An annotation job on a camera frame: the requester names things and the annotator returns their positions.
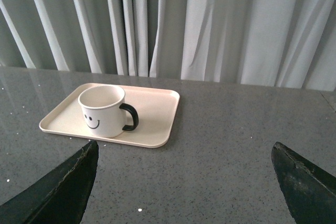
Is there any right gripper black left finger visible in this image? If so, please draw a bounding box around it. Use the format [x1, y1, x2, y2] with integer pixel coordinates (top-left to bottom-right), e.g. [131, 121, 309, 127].
[1, 141, 99, 223]

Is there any grey pleated curtain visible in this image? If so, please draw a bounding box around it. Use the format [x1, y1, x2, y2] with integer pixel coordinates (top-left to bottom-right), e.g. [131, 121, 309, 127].
[1, 0, 335, 91]

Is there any white smiley mug black handle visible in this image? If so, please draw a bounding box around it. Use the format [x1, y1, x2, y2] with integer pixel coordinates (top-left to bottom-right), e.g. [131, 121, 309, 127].
[78, 84, 139, 138]

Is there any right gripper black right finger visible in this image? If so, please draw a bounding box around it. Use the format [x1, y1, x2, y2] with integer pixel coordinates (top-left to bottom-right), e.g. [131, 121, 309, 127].
[271, 142, 335, 223]

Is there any pink rectangular tray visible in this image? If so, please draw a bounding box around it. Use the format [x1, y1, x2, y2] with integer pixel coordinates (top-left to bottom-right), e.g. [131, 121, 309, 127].
[39, 83, 180, 148]

